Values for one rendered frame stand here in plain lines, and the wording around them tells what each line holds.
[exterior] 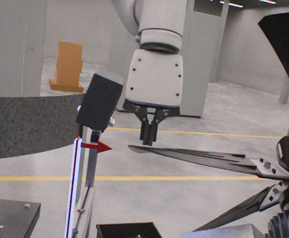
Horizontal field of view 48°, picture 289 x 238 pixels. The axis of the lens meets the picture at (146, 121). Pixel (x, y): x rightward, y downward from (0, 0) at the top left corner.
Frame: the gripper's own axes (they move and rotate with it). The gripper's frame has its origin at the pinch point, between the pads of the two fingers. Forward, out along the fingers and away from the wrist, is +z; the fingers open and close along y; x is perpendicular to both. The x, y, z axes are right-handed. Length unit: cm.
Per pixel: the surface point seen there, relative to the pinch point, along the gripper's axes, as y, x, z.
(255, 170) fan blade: 18.4, -5.4, 4.1
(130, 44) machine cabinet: -8, 572, -197
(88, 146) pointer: -10.5, -1.3, 3.4
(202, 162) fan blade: 8.7, -7.6, 3.6
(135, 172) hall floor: 17, 309, 31
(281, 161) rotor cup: 26.0, 0.6, 1.9
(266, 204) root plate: 25.8, 4.8, 10.9
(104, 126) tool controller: -11, 57, -3
